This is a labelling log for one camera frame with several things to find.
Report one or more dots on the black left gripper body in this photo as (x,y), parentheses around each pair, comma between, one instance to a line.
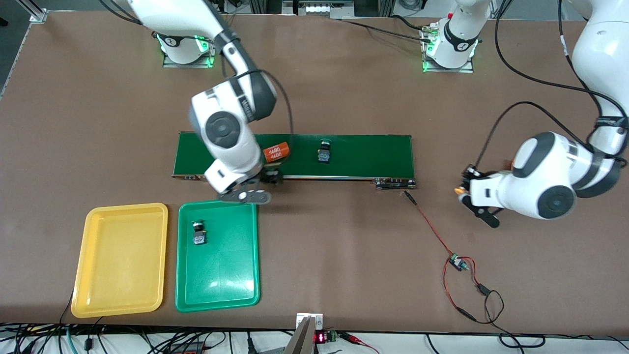
(467,178)

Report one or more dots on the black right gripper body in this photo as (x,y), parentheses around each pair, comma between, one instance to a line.
(271,177)

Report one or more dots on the yellow push button switch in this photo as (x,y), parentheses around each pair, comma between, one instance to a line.
(460,190)

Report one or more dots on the green push button switch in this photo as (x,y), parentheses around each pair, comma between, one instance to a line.
(199,239)
(324,156)

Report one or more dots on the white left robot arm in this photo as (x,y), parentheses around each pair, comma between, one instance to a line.
(535,162)

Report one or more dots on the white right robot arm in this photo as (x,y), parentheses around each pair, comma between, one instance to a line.
(223,130)

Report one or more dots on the small speed controller board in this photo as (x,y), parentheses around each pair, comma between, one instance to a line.
(457,262)

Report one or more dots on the green conveyor belt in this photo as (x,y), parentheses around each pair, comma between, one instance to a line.
(383,152)

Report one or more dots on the green plastic tray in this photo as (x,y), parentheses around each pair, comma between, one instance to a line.
(216,285)

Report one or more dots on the red digit display module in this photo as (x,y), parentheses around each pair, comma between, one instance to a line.
(320,338)

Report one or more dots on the metal box with white labels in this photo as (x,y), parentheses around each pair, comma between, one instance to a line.
(319,9)

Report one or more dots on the red clip lead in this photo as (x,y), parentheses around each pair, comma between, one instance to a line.
(351,337)

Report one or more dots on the yellow plastic tray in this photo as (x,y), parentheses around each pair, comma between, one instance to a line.
(120,275)

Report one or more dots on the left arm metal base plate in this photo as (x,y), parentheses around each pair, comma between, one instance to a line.
(467,70)

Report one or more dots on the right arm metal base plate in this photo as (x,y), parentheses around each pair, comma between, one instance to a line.
(172,65)

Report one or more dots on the grey metal camera mount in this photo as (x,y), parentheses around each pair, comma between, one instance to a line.
(304,339)

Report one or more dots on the silver aluminium frame bracket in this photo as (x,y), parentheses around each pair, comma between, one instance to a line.
(38,16)

